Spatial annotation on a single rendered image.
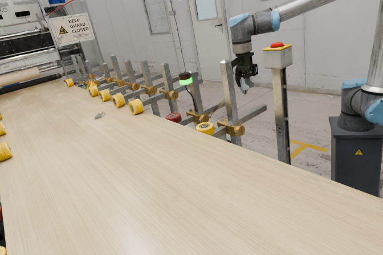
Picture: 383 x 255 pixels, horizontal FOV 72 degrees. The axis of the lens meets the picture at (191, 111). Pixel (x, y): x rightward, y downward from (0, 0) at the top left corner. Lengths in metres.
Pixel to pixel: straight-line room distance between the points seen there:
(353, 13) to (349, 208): 3.17
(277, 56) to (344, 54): 2.95
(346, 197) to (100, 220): 0.63
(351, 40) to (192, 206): 3.30
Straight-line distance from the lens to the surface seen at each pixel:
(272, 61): 0.94
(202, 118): 1.37
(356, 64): 3.83
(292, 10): 1.43
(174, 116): 1.33
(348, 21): 3.77
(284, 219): 0.69
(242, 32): 1.24
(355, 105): 1.59
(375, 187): 1.91
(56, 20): 3.67
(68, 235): 0.82
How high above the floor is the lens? 1.38
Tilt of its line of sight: 21 degrees down
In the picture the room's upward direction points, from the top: 11 degrees counter-clockwise
